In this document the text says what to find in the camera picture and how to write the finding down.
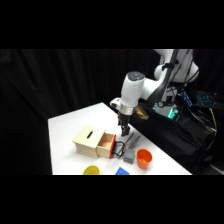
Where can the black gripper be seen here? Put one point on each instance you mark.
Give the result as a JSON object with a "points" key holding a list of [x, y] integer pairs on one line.
{"points": [[124, 119]]}

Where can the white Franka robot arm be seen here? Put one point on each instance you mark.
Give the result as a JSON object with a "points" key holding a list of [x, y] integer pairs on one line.
{"points": [[135, 88]]}

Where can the grey rectangular block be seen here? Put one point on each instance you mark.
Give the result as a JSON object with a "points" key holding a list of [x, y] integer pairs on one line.
{"points": [[129, 156]]}

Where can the orange plastic cup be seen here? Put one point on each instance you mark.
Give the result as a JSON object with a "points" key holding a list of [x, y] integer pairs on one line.
{"points": [[144, 159]]}

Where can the wooden box with slot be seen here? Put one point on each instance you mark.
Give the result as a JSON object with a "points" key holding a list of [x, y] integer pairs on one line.
{"points": [[87, 140]]}

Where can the blue block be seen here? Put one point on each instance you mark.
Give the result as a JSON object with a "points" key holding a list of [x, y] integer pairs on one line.
{"points": [[122, 171]]}

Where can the green base light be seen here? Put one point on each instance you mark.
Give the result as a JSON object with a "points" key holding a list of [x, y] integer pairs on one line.
{"points": [[170, 114]]}

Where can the black cloth-covered robot stand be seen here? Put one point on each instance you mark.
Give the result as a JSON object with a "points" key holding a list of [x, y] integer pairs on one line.
{"points": [[173, 140]]}

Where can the yellow plastic bowl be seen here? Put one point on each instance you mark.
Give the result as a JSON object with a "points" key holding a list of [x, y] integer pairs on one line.
{"points": [[91, 170]]}

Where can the blue-lit keyboard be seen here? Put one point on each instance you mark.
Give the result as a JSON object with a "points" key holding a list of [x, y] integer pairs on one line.
{"points": [[206, 99]]}

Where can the black curtain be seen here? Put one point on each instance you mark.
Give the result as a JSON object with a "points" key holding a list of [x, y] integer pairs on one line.
{"points": [[36, 90]]}

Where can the tan wrist mount piece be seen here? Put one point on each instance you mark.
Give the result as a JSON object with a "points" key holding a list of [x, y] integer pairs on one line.
{"points": [[142, 112]]}

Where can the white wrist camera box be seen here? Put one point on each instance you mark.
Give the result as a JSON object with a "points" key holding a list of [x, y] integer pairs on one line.
{"points": [[115, 103]]}

